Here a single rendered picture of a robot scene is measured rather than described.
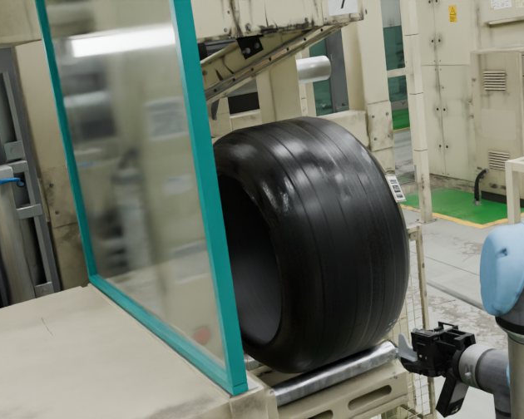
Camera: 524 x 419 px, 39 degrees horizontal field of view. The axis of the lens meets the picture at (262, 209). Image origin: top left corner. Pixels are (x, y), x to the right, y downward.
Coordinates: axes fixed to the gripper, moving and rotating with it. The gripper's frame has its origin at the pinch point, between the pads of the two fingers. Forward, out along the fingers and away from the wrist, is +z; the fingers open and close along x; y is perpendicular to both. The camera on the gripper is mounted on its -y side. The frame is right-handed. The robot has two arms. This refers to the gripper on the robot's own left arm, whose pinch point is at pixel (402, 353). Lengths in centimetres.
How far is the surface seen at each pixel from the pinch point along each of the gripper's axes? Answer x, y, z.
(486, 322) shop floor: -181, -79, 172
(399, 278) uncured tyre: -4.9, 13.8, 3.2
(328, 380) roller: 7.9, -7.1, 17.2
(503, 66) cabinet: -362, 51, 306
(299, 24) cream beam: -17, 71, 42
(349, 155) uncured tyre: -2.2, 39.9, 9.2
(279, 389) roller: 19.4, -5.3, 18.0
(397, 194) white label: -9.4, 30.1, 5.0
